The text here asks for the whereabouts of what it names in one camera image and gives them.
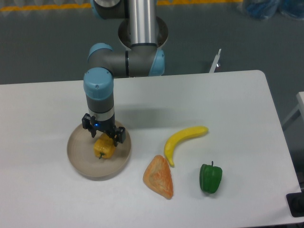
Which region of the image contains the yellow banana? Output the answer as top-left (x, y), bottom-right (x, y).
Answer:
top-left (163, 126), bottom-right (209, 167)

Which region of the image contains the white side table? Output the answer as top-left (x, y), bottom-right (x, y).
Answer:
top-left (281, 91), bottom-right (304, 131)

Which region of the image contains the yellow floor marking tape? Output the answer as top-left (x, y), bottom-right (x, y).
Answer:
top-left (0, 0), bottom-right (243, 12)

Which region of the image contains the white metal frame leg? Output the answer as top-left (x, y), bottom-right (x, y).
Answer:
top-left (209, 49), bottom-right (221, 73)

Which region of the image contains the blue plastic bag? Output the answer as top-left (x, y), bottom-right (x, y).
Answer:
top-left (242, 0), bottom-right (304, 20)

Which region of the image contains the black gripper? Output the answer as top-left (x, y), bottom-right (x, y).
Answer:
top-left (82, 113), bottom-right (126, 147)

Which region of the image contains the yellow bell pepper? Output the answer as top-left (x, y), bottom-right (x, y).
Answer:
top-left (93, 133), bottom-right (116, 159)

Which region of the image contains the orange bread pastry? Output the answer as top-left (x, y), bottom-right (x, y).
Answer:
top-left (143, 155), bottom-right (173, 200)

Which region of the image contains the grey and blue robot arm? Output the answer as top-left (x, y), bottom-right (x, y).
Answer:
top-left (82, 0), bottom-right (165, 145)

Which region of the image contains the green bell pepper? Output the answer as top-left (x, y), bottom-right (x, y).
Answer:
top-left (199, 161), bottom-right (223, 194)

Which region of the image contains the beige round plate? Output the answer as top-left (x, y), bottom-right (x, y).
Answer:
top-left (67, 124), bottom-right (131, 181)

